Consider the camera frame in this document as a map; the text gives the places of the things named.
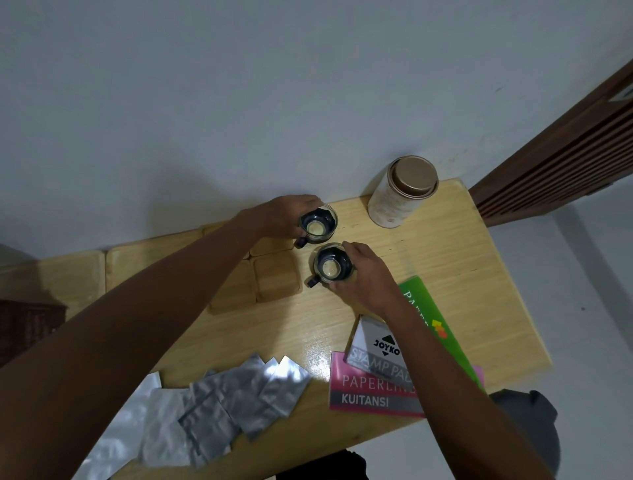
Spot person's left hand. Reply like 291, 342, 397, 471
241, 194, 324, 244

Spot person's right forearm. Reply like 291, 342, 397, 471
380, 306, 547, 480

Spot person's right hand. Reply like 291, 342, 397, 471
327, 241, 410, 320

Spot pink receipt book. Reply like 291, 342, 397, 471
328, 349, 485, 419

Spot green paper book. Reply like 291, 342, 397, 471
398, 276, 488, 392

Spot glass cup with dark handle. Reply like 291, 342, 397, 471
305, 242, 355, 289
294, 203, 339, 249

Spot grey stamp pad box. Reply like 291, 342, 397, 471
348, 315, 415, 377

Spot pile of silver foil packets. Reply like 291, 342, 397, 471
72, 352, 314, 480

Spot person's left forearm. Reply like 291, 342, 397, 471
0, 210, 262, 480

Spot person's black shirt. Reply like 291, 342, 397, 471
273, 447, 370, 480

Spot brown louvred wooden door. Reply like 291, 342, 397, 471
467, 58, 633, 228

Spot dark brown wooden furniture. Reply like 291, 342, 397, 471
0, 296, 68, 370

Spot square wooden coaster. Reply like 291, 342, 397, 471
207, 259, 258, 315
253, 251, 303, 303
249, 235, 297, 258

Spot person's grey trousers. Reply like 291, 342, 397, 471
488, 389, 561, 480

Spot cream canister with brown lid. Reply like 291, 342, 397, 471
367, 155, 440, 229

